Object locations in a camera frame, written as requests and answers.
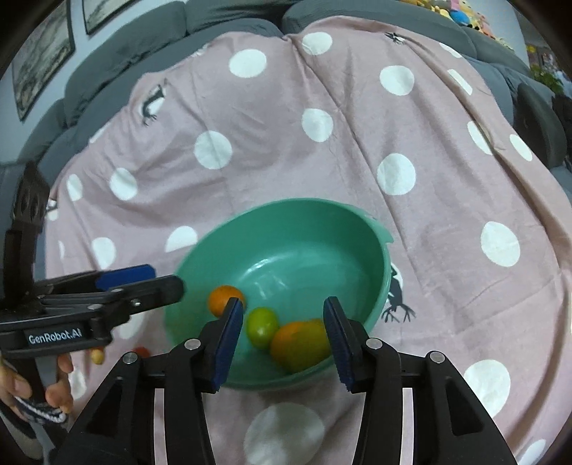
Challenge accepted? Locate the pink polka-dot blanket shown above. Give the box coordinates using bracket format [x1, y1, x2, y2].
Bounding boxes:
[42, 18, 568, 465]

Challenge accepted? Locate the person's left hand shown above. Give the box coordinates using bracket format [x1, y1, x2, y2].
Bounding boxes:
[0, 353, 74, 421]

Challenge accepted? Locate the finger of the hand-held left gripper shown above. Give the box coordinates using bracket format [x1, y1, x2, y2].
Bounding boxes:
[42, 276, 185, 332]
[35, 265, 155, 299]

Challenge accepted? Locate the dark cloth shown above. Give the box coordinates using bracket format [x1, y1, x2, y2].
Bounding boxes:
[552, 94, 572, 171]

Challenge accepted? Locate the green tomato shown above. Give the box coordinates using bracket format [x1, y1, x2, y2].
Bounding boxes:
[247, 308, 280, 350]

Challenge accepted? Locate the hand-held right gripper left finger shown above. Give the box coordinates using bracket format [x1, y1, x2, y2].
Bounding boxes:
[54, 297, 245, 465]

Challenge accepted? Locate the green potted plant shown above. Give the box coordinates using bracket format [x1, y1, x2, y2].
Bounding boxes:
[529, 45, 566, 94]

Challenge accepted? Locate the small orange mandarin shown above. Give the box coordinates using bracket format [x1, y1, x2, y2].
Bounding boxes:
[208, 285, 246, 319]

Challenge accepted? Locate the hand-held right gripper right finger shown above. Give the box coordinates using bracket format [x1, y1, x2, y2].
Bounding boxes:
[322, 296, 519, 465]

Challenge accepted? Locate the row of plush toys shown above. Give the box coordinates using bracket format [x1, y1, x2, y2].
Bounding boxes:
[402, 0, 514, 48]

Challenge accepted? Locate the framed wall picture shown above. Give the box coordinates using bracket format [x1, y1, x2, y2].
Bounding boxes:
[11, 0, 77, 121]
[83, 0, 148, 35]

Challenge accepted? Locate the braided wrist strap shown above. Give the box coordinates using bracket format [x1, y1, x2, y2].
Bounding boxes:
[13, 396, 68, 423]

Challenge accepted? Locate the black round cushion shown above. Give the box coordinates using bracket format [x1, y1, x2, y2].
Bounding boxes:
[516, 83, 566, 168]

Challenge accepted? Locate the green plastic bowl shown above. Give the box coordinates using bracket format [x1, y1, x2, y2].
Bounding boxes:
[163, 198, 394, 391]

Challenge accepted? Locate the large orange mandarin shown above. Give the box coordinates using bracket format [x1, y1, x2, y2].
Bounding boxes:
[269, 319, 334, 374]

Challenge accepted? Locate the grey sofa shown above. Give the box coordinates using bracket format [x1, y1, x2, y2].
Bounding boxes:
[0, 0, 572, 193]

